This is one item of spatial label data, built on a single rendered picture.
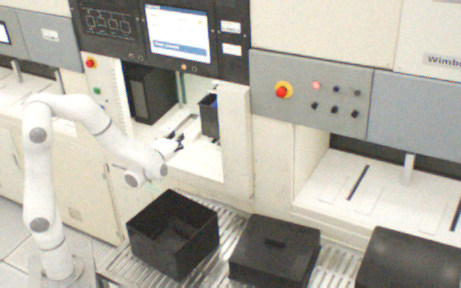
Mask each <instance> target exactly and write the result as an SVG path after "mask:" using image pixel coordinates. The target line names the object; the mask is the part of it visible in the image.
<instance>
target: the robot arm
mask: <svg viewBox="0 0 461 288"><path fill-rule="evenodd" d="M52 117H59V118H62V119H66V120H69V121H74V122H80V123H81V124H82V125H83V126H84V127H85V128H86V129H87V130H88V131H89V132H90V133H91V134H92V135H93V136H94V137H95V138H96V139H97V140H98V141H99V142H100V143H101V144H102V145H103V146H104V147H105V148H106V149H107V150H108V151H109V152H110V153H111V154H112V155H114V156H117V157H121V158H124V159H128V160H131V161H133V162H135V163H134V164H133V165H132V166H131V167H130V168H129V169H128V170H127V171H126V172H125V173H124V180H125V182H126V183H127V184H128V185H129V186H130V187H131V188H133V189H140V188H141V187H142V186H143V185H144V184H145V183H147V182H149V181H158V180H163V179H164V178H165V177H166V176H167V174H168V168H167V166H166V164H165V163H166V162H168V161H169V160H171V159H172V158H173V157H174V156H176V155H177V154H178V153H179V150H182V149H184V145H183V144H182V143H181V142H182V141H183V140H184V138H185V137H184V132H182V133H181V134H180V135H179V136H178V137H177V139H176V140H175V141H172V140H171V139H172V138H173V137H174V136H175V132H174V130H172V131H171V132H170V133H169V134H168V135H165V136H163V137H158V138H155V141H154V142H153V143H152V144H151V145H150V146H149V145H147V144H145V143H143V142H141V141H139V140H136V139H133V138H131V137H129V136H127V135H126V134H125V133H124V132H123V131H122V130H121V128H120V127H119V126H118V125H117V124H116V123H115V122H114V120H113V119H112V118H111V117H110V116H109V115H108V114H107V113H106V111H105V110H104V109H103V108H102V107H101V106H100V105H99V104H98V103H97V102H96V100H95V99H93V98H92V97H91V96H90V95H87V94H84V93H74V94H67V95H57V94H52V93H48V92H40V93H36V94H33V95H31V96H29V97H28V98H27V99H26V100H25V101H24V104H23V108H22V143H23V154H24V177H25V191H24V196H23V221H24V224H25V226H26V227H27V229H28V230H30V231H31V232H32V235H33V239H34V242H35V245H36V247H37V250H38V253H39V256H40V258H41V261H42V264H43V265H42V266H41V268H40V269H39V272H38V279H39V281H40V283H41V285H42V286H43V287H45V288H68V287H70V286H71V285H73V284H74V282H76V281H77V280H78V279H79V278H80V276H81V275H82V273H83V269H84V265H83V261H82V259H81V258H80V257H79V256H78V255H76V254H74V253H71V251H70V248H69V246H68V243H67V240H66V236H65V233H64V230H63V227H62V222H61V217H60V212H59V207H58V202H57V198H56V195H55V192H54V190H53V174H52V148H53V126H52Z"/></svg>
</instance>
